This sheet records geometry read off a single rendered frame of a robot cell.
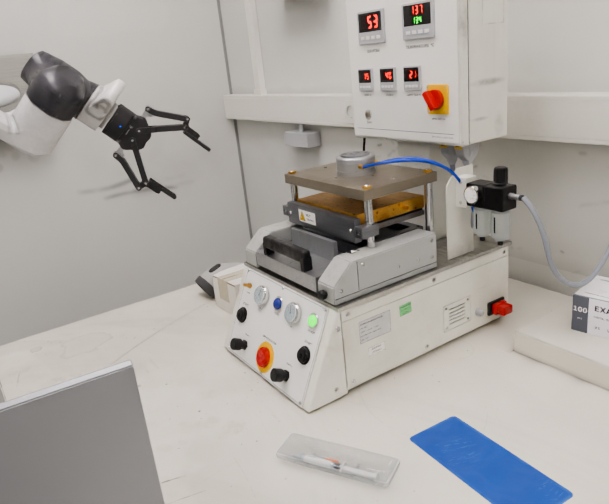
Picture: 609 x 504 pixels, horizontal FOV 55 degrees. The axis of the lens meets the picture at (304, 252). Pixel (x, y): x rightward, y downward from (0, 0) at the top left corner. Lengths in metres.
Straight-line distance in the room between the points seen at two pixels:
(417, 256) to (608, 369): 0.37
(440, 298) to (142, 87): 1.66
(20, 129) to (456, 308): 0.93
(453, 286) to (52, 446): 0.86
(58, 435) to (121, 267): 2.04
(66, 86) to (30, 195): 1.22
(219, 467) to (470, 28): 0.87
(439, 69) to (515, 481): 0.72
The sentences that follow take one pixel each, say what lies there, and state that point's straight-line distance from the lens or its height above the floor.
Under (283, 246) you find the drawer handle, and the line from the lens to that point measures 1.10.
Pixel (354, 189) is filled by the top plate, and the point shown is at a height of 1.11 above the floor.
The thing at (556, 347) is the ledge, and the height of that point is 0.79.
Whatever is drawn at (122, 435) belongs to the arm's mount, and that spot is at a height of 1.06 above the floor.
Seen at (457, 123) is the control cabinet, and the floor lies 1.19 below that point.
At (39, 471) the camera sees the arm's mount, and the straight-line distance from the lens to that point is 0.54.
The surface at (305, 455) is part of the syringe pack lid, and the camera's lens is 0.94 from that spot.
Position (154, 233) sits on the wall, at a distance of 2.56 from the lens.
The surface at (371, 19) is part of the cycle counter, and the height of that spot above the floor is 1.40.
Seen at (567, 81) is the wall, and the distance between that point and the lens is 1.41.
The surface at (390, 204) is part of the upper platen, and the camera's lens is 1.13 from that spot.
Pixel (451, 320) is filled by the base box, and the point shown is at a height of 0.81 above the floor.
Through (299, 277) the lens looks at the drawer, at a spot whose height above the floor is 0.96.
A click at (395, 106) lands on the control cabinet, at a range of 1.26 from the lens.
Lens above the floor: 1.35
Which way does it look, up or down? 19 degrees down
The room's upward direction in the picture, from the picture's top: 6 degrees counter-clockwise
